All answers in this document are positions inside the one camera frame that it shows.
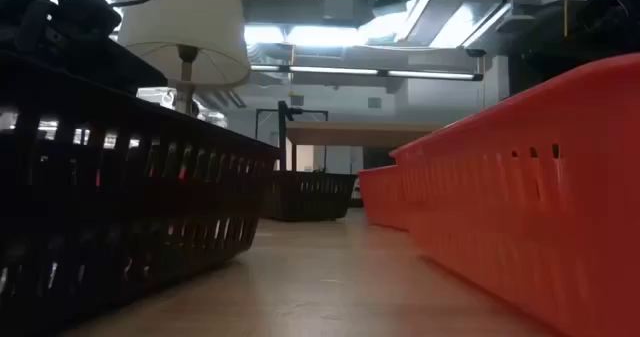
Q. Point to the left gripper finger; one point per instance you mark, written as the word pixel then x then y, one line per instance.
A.
pixel 132 72

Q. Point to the wooden shelf with black legs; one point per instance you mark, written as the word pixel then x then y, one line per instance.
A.
pixel 350 134

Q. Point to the orange plastic slotted basket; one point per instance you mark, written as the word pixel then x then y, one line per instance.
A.
pixel 525 217

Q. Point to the white shade silver table lamp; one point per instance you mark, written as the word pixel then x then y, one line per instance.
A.
pixel 185 27

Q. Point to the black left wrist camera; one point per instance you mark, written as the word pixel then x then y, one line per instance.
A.
pixel 92 12

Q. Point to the black plastic slotted basket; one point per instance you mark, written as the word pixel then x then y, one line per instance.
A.
pixel 150 197
pixel 310 207

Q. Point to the long ceiling light fixture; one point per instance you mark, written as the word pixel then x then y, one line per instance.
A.
pixel 430 75

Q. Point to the black background rig frame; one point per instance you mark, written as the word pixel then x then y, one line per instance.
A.
pixel 310 111

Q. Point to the silver ceiling duct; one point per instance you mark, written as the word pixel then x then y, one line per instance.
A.
pixel 450 27

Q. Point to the red plastic slotted basket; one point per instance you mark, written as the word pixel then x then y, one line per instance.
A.
pixel 380 197

